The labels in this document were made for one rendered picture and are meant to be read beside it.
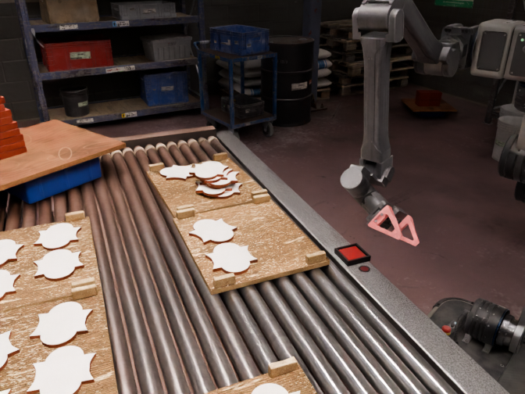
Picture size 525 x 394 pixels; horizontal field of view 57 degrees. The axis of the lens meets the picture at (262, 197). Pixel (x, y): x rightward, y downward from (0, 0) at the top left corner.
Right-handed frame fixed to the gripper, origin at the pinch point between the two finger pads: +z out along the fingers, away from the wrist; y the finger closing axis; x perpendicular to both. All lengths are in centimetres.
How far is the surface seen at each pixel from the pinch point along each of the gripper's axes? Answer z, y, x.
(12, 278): -46, 54, -72
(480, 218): -80, -250, 0
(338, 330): 7.3, 8.0, -25.0
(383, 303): 5.4, -5.5, -16.6
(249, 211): -49, -7, -34
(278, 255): -23.1, 2.0, -29.7
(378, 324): 10.3, 0.5, -19.0
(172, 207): -64, 9, -49
